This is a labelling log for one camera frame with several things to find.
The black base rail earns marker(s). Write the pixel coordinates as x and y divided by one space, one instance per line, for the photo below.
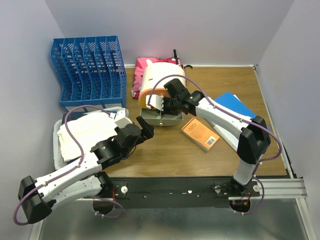
160 202

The white laundry basket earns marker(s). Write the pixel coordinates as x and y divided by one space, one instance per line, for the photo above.
57 156

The white mini drawer cabinet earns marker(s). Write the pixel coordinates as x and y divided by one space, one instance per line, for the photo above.
156 71

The blue document folder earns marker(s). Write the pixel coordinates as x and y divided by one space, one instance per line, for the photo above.
232 102

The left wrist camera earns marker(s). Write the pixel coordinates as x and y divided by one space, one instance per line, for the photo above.
121 118

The aluminium frame rail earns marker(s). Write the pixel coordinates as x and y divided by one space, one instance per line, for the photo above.
282 191

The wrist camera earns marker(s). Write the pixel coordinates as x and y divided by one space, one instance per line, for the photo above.
121 118
155 102

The white folded cloth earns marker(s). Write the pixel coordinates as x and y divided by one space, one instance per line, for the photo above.
88 130

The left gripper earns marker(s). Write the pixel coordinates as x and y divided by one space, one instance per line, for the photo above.
147 131

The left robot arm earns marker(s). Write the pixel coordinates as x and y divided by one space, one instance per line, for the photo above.
83 177

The blue plastic file organizer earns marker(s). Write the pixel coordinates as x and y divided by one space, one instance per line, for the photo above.
91 72

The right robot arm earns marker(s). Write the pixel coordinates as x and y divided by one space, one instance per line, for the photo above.
252 133

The pink camouflage cloth bag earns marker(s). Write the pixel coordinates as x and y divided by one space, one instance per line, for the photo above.
140 66

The yellow drawer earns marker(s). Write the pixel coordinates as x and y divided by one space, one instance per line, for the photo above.
143 102

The orange paperback book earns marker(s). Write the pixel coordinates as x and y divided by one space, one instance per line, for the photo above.
200 134

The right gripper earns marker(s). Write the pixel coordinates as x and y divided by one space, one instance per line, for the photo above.
165 112

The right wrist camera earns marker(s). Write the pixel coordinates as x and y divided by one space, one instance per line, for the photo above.
155 102

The grey bottom drawer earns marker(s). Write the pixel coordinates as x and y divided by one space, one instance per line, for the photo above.
167 120

